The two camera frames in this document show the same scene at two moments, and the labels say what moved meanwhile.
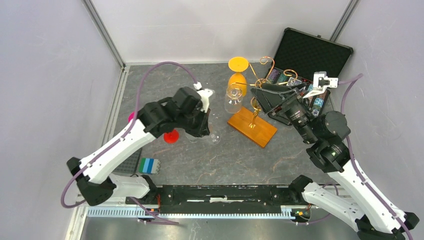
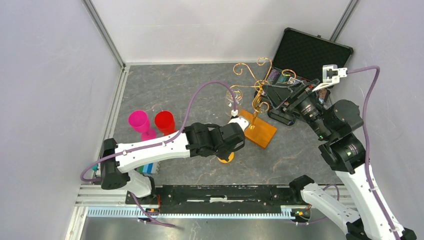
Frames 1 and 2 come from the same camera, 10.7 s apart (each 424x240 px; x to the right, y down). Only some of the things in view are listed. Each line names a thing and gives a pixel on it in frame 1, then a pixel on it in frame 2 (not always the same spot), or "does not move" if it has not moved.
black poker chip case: x=313 y=61 does not move
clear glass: x=233 y=99 does not move
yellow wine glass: x=238 y=64 -> x=230 y=158
